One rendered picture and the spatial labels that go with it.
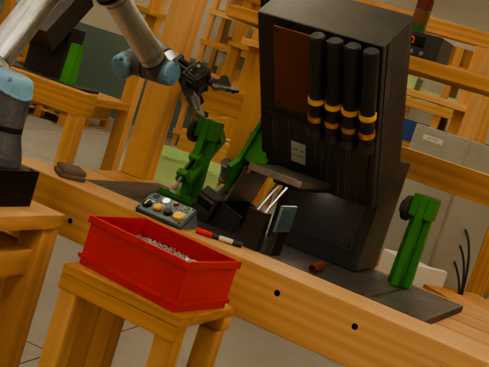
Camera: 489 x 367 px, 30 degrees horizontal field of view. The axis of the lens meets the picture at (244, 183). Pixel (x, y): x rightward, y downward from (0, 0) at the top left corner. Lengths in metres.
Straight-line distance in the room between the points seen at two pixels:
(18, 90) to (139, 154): 0.97
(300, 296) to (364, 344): 0.20
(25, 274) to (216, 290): 0.56
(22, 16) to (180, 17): 0.83
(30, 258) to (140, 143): 0.92
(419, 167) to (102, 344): 1.14
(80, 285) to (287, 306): 0.52
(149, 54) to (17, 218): 0.66
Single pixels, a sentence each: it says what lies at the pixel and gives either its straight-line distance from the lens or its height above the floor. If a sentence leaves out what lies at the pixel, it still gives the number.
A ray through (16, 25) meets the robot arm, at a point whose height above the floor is 1.28.
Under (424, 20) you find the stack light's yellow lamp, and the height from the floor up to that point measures 1.66.
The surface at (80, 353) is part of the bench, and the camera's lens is 3.40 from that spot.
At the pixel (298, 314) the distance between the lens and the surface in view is 2.29.
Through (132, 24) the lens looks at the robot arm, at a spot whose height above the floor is 1.38.
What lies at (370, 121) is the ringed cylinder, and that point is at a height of 1.33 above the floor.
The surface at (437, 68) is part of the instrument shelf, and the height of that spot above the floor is 1.53.
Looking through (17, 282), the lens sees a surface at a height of 0.65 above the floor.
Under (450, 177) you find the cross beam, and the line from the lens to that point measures 2.87.
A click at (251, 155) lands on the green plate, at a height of 1.13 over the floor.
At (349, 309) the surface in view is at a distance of 2.24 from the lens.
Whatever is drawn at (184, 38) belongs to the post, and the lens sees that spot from 3.20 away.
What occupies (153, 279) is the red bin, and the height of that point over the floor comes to 0.85.
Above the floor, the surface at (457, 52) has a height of 2.14.
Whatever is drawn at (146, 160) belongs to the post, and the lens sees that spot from 3.22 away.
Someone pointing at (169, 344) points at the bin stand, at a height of 0.73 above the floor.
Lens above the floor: 1.36
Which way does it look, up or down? 7 degrees down
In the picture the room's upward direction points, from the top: 18 degrees clockwise
